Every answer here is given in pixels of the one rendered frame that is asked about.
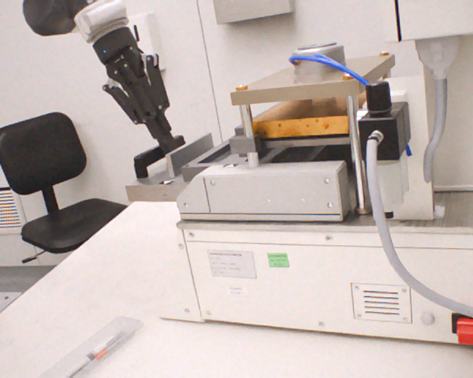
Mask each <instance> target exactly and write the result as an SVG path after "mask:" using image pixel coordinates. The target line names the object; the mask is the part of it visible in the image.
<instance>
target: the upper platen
mask: <svg viewBox="0 0 473 378"><path fill-rule="evenodd" d="M357 98H358V107H359V109H362V108H363V104H364V103H365V101H366V91H364V92H363V93H362V94H361V95H357ZM253 125H254V130H255V135H260V138H261V143H262V148H274V147H290V146H319V145H322V146H334V145H349V144H350V142H349V134H348V119H347V111H346V104H345V96H337V97H328V98H312V99H304V100H296V101H286V102H283V103H282V104H280V105H279V106H277V107H274V108H273V109H271V110H269V111H267V112H266V113H264V114H263V115H262V116H261V117H257V118H256V119H254V120H253Z"/></svg>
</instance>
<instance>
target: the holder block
mask: <svg viewBox="0 0 473 378"><path fill-rule="evenodd" d="M233 137H234V136H233ZM233 137H232V138H233ZM230 139H231V138H230ZM230 139H227V140H226V141H224V142H223V143H220V144H219V145H217V146H216V147H214V148H211V149H210V150H209V151H207V152H206V153H205V154H203V155H201V156H200V157H197V158H196V159H194V160H192V161H190V162H189V163H188V164H186V165H185V166H184V167H181V172H182V176H183V177H184V182H192V179H193V178H194V177H195V176H196V175H198V174H200V173H201V172H203V171H204V170H206V169H208V168H209V167H211V166H222V165H225V164H238V165H242V164H248V158H247V157H239V154H232V153H231V147H230V143H229V140H230ZM314 148H315V146H290V147H274V148H262V149H261V150H260V151H259V161H260V164H263V163H284V162H298V161H300V160H301V159H302V158H303V157H304V156H305V155H307V154H309V153H310V152H311V151H312V150H313V149H314Z"/></svg>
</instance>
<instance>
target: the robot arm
mask: <svg viewBox="0 0 473 378"><path fill-rule="evenodd" d="M22 5H23V12H22V13H23V16H24V19H25V22H26V24H27V25H28V26H29V27H30V29H32V30H33V31H34V33H36V34H38V35H41V36H52V35H65V34H68V33H77V32H81V34H82V36H83V39H84V41H85V42H86V43H87V44H91V43H93V45H92V48H93V50H94V52H95V53H96V55H97V57H98V59H99V61H100V62H101V63H102V64H103V65H104V66H105V67H106V74H107V75H108V80H107V83H106V84H104V85H103V86H102V89H103V90H104V91H105V92H106V93H107V94H109V95H111V96H112V97H113V99H114V100H115V101H116V103H117V104H118V105H119V106H120V107H121V108H122V109H123V110H124V112H125V113H126V114H127V116H128V117H129V118H130V119H131V121H132V122H133V123H134V124H145V125H146V126H147V129H148V131H149V132H150V133H151V136H152V138H153V139H157V141H158V144H159V146H160V148H161V149H162V152H163V153H164V155H167V154H169V153H171V152H173V151H174V150H176V149H177V148H178V145H177V143H176V141H175V139H174V138H173V136H172V134H171V130H172V127H171V126H170V124H169V121H168V120H167V118H166V115H165V112H166V110H167V108H168V107H169V106H170V103H169V99H168V96H167V93H166V89H165V84H164V82H163V79H162V74H161V72H160V69H159V57H158V55H157V54H152V55H150V54H145V53H144V52H143V51H142V50H141V49H139V48H138V42H137V41H136V38H135V36H134V35H133V33H132V31H131V29H130V27H126V26H127V25H128V23H129V22H130V20H129V18H128V16H127V14H126V7H125V5H124V3H123V1H122V0H24V1H23V3H22ZM144 66H146V70H147V74H146V73H145V71H144ZM147 76H148V77H147ZM148 79H149V81H150V84H149V83H148ZM116 82H117V83H116ZM118 83H119V84H120V85H121V87H122V89H123V90H122V89H121V88H120V87H119V84H118ZM124 91H125V92H126V93H127V94H126V93H125V92H124Z"/></svg>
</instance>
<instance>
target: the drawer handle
mask: <svg viewBox="0 0 473 378"><path fill-rule="evenodd" d="M173 138H174V139H175V141H176V143H177V145H178V147H180V146H183V145H184V144H186V141H184V136H182V135H176V136H174V137H173ZM164 157H165V155H164V153H163V152H162V149H161V148H160V146H159V144H158V145H156V146H155V147H153V148H151V149H149V150H147V151H144V152H143V153H141V154H138V155H136V156H135V157H134V158H133V160H134V168H135V172H136V178H146V177H147V176H149V173H147V167H149V166H151V165H153V164H154V163H155V162H156V161H159V160H161V159H163V158H164Z"/></svg>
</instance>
